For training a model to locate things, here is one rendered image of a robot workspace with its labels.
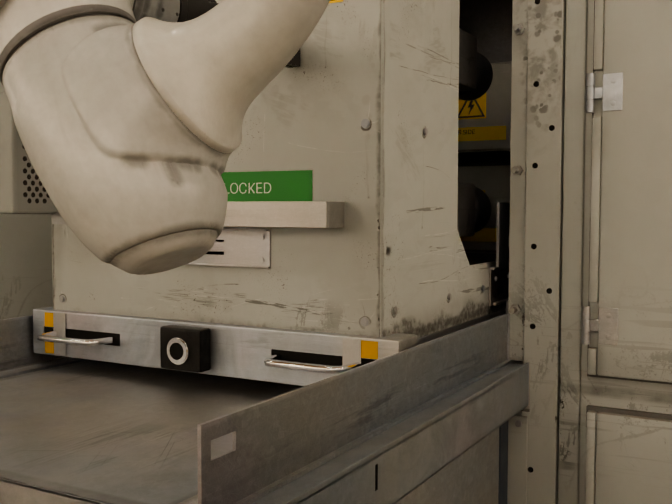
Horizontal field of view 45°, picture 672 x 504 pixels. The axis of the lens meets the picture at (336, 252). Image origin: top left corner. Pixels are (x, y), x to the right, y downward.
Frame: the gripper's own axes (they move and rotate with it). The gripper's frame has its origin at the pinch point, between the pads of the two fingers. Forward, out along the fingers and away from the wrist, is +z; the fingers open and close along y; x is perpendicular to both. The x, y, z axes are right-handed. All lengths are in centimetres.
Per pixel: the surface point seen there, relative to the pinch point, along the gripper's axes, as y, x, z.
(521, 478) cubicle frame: 16, -54, 37
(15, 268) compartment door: -58, -26, 14
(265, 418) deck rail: 13.8, -32.7, -23.0
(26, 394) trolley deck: -28.4, -38.3, -9.4
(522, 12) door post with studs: 15.2, 9.8, 37.8
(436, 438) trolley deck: 17.0, -40.3, 3.4
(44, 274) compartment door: -56, -28, 18
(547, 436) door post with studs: 20, -48, 37
